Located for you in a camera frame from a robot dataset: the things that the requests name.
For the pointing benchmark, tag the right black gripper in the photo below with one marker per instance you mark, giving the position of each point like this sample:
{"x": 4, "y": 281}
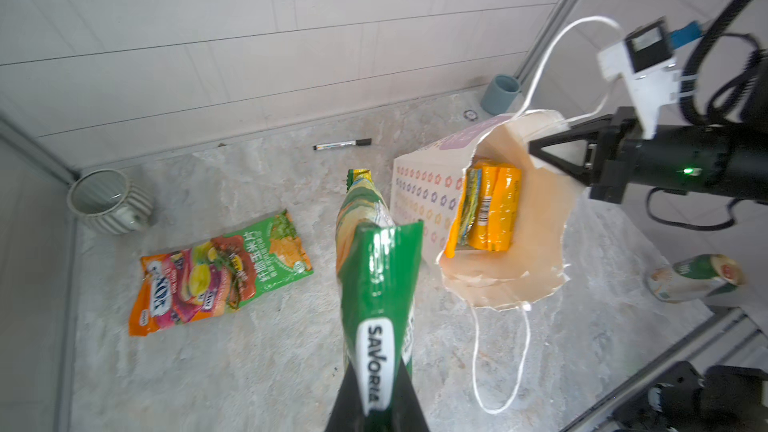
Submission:
{"x": 728, "y": 161}

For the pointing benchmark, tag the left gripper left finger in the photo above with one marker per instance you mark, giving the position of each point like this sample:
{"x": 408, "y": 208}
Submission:
{"x": 345, "y": 414}

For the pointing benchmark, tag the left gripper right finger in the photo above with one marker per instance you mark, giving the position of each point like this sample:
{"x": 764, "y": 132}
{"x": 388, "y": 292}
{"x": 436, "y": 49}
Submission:
{"x": 409, "y": 416}

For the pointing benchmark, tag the green Savoria snack pack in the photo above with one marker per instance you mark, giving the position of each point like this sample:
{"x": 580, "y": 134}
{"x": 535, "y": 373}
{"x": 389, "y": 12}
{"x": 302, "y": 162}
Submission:
{"x": 377, "y": 267}

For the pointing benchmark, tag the white printed paper bag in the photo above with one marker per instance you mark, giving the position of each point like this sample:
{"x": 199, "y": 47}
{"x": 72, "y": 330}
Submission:
{"x": 427, "y": 185}

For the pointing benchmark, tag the pink orange candy bag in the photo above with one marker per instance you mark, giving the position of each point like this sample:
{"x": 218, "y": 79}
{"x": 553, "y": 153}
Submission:
{"x": 204, "y": 281}

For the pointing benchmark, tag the green chip snack bag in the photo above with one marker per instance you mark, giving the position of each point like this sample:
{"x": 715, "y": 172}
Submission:
{"x": 271, "y": 253}

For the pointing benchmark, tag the teal ceramic cup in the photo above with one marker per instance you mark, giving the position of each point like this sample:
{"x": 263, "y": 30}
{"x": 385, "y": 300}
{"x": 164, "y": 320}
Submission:
{"x": 499, "y": 95}

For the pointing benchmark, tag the yellow snack package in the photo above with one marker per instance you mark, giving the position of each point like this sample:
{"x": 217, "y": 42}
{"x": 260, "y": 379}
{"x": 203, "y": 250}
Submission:
{"x": 488, "y": 208}

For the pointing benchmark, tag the blue white poker chip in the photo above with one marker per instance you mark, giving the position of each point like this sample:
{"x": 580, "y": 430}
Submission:
{"x": 470, "y": 114}

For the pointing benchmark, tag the black white marker pen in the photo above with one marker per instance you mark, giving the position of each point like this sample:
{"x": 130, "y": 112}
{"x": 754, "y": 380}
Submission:
{"x": 343, "y": 144}

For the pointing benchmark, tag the striped ceramic mug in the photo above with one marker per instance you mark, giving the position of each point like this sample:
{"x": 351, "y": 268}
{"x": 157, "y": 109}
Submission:
{"x": 108, "y": 201}

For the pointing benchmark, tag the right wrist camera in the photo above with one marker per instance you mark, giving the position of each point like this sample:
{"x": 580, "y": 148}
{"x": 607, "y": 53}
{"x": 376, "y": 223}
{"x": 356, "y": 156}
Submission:
{"x": 645, "y": 60}

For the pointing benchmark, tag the right aluminium corner post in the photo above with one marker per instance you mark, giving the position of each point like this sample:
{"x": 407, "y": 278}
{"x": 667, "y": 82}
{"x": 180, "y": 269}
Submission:
{"x": 554, "y": 23}

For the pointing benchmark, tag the aluminium corner post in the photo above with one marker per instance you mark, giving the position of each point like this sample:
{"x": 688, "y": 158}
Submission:
{"x": 554, "y": 23}
{"x": 29, "y": 148}

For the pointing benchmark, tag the aluminium mounting rail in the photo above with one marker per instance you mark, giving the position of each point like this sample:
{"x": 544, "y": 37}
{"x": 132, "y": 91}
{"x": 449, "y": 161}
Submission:
{"x": 687, "y": 332}

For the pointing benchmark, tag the left aluminium corner post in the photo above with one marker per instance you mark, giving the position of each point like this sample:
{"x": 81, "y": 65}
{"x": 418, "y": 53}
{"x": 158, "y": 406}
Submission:
{"x": 29, "y": 148}

